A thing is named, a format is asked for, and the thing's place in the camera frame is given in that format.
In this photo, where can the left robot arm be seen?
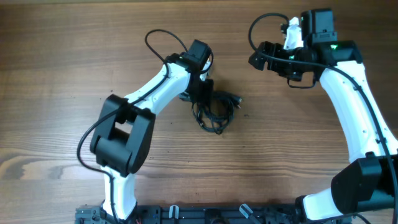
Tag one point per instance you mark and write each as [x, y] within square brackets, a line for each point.
[122, 138]

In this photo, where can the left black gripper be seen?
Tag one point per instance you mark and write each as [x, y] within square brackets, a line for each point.
[206, 97]

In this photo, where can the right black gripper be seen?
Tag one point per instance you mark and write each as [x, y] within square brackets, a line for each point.
[275, 49]

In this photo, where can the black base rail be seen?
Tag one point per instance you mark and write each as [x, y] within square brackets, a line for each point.
[279, 213]

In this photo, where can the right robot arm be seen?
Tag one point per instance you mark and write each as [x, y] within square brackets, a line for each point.
[369, 182]

